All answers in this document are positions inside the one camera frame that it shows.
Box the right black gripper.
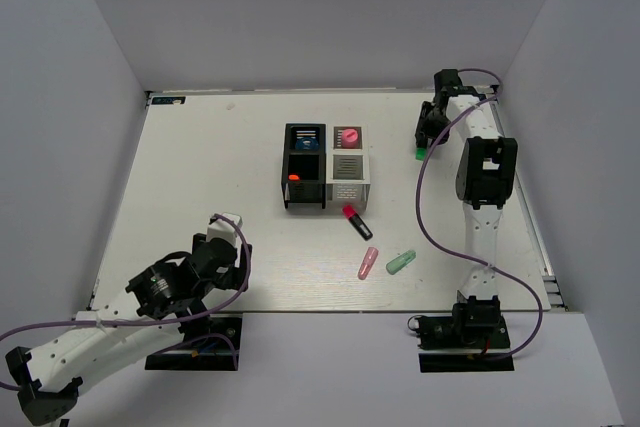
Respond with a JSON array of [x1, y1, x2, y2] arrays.
[[415, 101, 452, 147]]

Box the green cap black highlighter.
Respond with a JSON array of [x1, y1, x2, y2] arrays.
[[415, 148, 427, 161]]

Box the pink cap glitter bottle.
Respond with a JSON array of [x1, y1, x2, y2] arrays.
[[334, 127, 361, 149]]

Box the blue ink jar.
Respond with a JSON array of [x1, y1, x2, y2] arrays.
[[294, 137, 320, 151]]

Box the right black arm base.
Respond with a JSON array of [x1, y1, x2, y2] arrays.
[[407, 315, 515, 374]]

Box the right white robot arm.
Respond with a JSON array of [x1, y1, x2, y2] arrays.
[[415, 69, 518, 349]]

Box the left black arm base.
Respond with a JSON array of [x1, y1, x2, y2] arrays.
[[144, 315, 243, 372]]

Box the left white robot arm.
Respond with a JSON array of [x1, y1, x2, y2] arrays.
[[5, 234, 252, 426]]

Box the white slotted organizer box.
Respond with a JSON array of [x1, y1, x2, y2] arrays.
[[326, 125, 371, 210]]

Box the red cap black highlighter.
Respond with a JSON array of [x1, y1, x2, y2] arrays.
[[342, 205, 373, 241]]

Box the black slotted organizer box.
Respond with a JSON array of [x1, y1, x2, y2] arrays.
[[281, 123, 327, 209]]

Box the pink correction tape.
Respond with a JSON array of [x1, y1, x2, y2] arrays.
[[357, 247, 379, 280]]

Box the green correction tape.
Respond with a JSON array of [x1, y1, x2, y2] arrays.
[[385, 249, 416, 275]]

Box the left blue corner label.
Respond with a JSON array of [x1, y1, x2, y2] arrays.
[[151, 96, 186, 105]]

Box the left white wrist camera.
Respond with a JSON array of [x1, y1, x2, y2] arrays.
[[206, 212, 243, 247]]

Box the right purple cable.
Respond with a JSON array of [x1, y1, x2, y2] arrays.
[[415, 67, 544, 359]]

